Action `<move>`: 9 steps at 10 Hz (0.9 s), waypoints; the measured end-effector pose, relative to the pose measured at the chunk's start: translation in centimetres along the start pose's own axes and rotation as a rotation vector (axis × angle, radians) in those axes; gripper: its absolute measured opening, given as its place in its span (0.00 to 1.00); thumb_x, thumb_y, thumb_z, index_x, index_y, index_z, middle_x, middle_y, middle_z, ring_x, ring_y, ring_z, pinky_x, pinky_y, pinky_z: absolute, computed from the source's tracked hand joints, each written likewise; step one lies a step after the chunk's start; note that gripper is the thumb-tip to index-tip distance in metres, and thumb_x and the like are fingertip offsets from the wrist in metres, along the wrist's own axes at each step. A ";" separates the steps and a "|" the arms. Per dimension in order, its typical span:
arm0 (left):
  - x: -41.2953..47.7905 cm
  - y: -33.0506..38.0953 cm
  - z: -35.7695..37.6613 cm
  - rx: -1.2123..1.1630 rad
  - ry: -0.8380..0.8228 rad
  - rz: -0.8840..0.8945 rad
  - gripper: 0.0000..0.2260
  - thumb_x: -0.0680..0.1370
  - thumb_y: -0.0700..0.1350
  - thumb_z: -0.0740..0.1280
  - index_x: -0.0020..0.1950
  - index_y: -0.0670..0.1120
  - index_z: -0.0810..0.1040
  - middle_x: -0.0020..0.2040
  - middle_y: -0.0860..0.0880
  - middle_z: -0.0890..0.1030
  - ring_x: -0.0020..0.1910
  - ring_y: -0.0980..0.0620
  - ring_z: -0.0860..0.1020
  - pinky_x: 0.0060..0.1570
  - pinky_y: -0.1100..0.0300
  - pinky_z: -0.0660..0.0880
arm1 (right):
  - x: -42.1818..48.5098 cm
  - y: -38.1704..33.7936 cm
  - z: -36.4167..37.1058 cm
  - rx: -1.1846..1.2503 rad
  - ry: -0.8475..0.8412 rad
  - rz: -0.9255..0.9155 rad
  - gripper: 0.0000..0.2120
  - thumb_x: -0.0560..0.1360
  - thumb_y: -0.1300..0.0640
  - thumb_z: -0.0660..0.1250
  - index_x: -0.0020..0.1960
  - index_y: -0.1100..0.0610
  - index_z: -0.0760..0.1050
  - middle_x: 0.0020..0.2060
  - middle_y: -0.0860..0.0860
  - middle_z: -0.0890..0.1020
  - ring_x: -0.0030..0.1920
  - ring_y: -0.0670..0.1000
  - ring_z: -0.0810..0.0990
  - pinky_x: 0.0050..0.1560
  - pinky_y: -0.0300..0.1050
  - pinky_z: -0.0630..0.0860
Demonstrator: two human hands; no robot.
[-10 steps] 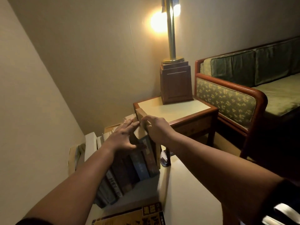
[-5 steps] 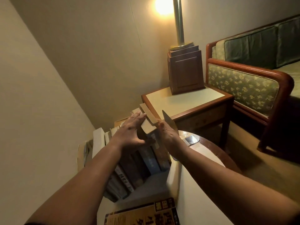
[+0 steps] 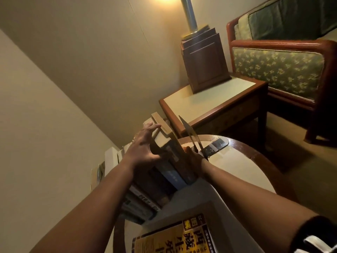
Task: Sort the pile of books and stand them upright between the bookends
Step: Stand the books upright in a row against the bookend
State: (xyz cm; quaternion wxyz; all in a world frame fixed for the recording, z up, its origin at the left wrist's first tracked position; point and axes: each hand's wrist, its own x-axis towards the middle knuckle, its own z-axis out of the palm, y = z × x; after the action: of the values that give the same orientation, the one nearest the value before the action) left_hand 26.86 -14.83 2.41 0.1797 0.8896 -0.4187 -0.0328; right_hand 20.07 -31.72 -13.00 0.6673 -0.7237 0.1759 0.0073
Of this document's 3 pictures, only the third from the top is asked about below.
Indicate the person's right hand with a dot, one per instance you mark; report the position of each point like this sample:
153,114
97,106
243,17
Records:
196,163

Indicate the person's left hand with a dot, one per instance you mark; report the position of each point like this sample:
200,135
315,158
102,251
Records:
139,150

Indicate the person's left thumb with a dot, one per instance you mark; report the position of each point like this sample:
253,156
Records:
154,155

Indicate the person's right fingers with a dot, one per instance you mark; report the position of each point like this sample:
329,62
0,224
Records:
189,153

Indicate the blue spine book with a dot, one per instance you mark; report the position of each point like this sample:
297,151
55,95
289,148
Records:
175,165

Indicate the tan cover book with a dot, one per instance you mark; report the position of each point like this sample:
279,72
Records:
162,122

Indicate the person's left forearm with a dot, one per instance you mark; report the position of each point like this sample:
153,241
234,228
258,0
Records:
92,208

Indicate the person's right forearm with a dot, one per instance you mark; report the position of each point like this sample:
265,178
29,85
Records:
252,208

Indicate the metal bookend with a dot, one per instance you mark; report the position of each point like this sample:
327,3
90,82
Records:
193,134

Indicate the row of dark books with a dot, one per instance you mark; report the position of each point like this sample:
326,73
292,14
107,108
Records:
147,192

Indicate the white box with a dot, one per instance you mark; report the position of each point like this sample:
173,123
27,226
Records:
110,160

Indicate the wooden side table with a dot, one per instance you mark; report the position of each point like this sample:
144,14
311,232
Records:
210,100

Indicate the cardboard piece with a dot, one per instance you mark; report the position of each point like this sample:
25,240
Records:
97,176

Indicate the round table with wooden rim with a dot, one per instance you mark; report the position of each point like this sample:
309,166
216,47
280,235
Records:
263,161

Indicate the yellow cover book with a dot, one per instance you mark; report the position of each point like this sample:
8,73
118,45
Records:
171,239

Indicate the lamp with wooden base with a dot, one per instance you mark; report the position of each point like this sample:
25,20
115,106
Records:
205,63

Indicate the wooden armchair with floral upholstery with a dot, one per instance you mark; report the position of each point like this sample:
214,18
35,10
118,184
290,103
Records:
279,68

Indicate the black sleeve with white stripe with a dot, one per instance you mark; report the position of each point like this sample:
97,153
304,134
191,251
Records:
316,234

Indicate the green seat cushion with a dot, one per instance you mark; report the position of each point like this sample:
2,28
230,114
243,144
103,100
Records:
284,18

